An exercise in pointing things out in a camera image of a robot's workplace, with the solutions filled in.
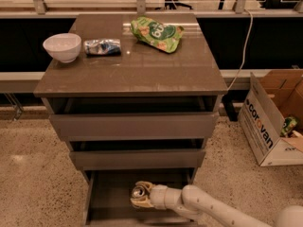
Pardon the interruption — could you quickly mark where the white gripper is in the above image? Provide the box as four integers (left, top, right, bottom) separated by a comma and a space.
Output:
131, 181, 182, 210

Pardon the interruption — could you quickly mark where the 7up soda can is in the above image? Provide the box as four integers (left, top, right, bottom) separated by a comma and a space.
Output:
132, 185, 148, 200

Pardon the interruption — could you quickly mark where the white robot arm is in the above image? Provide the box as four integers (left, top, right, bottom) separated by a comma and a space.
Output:
130, 181, 303, 227

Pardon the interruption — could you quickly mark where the grey bottom drawer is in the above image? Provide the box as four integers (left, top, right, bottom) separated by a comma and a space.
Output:
82, 169, 198, 227

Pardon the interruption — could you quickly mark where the grey drawer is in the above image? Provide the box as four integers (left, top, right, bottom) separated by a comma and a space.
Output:
70, 139, 205, 170
82, 169, 198, 227
44, 96, 222, 142

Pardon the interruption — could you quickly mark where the grey middle drawer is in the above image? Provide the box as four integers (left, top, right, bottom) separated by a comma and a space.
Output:
70, 139, 205, 170

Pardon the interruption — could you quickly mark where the grey top drawer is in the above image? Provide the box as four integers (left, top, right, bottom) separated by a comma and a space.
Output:
44, 96, 222, 142

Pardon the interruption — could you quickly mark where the grey drawer cabinet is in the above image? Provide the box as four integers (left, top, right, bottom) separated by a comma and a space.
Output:
32, 12, 228, 227

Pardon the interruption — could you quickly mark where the green can in box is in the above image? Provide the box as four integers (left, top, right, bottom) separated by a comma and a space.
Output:
280, 116, 298, 137

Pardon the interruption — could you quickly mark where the blue silver snack packet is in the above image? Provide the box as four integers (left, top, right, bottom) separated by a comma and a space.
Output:
83, 39, 121, 56

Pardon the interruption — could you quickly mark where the green chip bag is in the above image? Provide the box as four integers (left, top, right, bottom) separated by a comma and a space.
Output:
131, 16, 184, 54

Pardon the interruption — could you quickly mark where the cardboard box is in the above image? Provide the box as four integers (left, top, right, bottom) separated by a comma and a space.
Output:
239, 69, 303, 166

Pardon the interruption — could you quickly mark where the white bowl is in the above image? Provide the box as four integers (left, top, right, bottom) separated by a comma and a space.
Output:
43, 33, 81, 63

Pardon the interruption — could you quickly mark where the metal window railing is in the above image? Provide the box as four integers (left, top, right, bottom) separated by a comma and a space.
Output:
0, 0, 303, 18

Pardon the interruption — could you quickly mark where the white cable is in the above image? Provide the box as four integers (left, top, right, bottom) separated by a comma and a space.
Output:
226, 9, 254, 92

